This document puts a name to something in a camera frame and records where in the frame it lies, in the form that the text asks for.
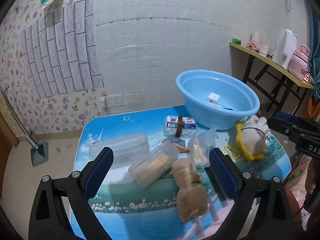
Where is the light blue plastic basin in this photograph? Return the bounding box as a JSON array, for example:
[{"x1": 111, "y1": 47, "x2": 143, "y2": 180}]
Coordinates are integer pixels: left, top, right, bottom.
[{"x1": 176, "y1": 69, "x2": 260, "y2": 131}]

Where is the grey dustpan with handle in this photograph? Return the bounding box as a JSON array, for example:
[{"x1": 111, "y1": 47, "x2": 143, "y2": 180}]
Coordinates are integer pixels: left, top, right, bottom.
[{"x1": 1, "y1": 88, "x2": 49, "y2": 167}]

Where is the tissue pack with brown band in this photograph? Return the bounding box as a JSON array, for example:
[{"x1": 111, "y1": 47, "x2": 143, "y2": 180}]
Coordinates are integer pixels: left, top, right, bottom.
[{"x1": 164, "y1": 115, "x2": 197, "y2": 138}]

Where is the white wall socket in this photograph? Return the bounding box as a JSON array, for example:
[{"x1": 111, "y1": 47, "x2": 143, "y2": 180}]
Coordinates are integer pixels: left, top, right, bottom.
[{"x1": 106, "y1": 93, "x2": 124, "y2": 108}]

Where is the clear box of toothpicks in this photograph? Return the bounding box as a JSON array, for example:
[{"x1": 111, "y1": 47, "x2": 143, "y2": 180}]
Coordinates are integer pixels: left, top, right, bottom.
[{"x1": 129, "y1": 142, "x2": 180, "y2": 189}]

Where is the white candle roll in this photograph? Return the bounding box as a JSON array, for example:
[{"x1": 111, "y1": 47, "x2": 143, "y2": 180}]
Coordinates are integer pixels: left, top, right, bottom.
[{"x1": 251, "y1": 31, "x2": 260, "y2": 42}]

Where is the clear bag of cotton swabs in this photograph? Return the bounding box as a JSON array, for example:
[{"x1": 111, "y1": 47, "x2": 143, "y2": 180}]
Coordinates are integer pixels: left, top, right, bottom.
[{"x1": 187, "y1": 126, "x2": 217, "y2": 167}]

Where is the white bunny plush toy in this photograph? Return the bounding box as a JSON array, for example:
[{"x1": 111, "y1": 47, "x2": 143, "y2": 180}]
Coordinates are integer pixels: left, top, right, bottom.
[{"x1": 240, "y1": 116, "x2": 270, "y2": 156}]

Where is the small picture-printed folding table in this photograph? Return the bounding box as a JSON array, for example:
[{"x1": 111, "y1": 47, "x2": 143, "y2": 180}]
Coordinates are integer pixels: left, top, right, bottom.
[{"x1": 70, "y1": 105, "x2": 292, "y2": 240}]

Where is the green small box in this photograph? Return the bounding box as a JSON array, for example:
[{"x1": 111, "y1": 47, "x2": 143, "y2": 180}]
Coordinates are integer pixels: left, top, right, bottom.
[{"x1": 232, "y1": 37, "x2": 241, "y2": 45}]

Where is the white electric kettle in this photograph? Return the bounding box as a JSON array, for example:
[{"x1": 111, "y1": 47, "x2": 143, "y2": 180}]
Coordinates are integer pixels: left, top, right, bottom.
[{"x1": 272, "y1": 28, "x2": 297, "y2": 70}]

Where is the brown plush bear toy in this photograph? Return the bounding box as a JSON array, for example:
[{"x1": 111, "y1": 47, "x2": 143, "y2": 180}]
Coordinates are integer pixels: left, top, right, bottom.
[{"x1": 171, "y1": 158, "x2": 208, "y2": 224}]

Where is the white USB wall charger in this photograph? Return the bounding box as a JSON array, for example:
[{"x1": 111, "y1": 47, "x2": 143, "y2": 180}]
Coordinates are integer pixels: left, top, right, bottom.
[{"x1": 206, "y1": 93, "x2": 220, "y2": 105}]

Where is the clear plastic pencil case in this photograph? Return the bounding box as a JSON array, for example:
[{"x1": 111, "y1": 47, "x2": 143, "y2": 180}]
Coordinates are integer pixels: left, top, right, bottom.
[{"x1": 89, "y1": 132, "x2": 150, "y2": 168}]

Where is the yellow-topped side table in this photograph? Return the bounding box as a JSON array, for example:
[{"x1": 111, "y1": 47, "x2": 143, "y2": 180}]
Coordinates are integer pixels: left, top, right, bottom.
[{"x1": 229, "y1": 42, "x2": 314, "y2": 115}]

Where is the pink water bottle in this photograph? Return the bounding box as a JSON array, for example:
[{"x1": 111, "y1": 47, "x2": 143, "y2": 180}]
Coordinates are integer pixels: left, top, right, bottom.
[{"x1": 289, "y1": 45, "x2": 310, "y2": 81}]

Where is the teal curtain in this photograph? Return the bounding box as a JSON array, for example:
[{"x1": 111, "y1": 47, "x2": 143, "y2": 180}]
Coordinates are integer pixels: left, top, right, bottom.
[{"x1": 306, "y1": 3, "x2": 320, "y2": 101}]

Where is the yellow knitted cord strap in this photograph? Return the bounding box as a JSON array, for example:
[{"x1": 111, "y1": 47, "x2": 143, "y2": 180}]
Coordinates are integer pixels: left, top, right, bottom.
[{"x1": 224, "y1": 121, "x2": 265, "y2": 162}]

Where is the orange snack packet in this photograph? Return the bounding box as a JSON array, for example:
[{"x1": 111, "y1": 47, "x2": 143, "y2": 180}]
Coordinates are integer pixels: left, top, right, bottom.
[{"x1": 171, "y1": 142, "x2": 190, "y2": 153}]

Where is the pink small ornament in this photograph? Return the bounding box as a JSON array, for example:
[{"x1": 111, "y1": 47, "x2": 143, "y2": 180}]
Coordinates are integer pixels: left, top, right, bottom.
[{"x1": 246, "y1": 40, "x2": 260, "y2": 51}]

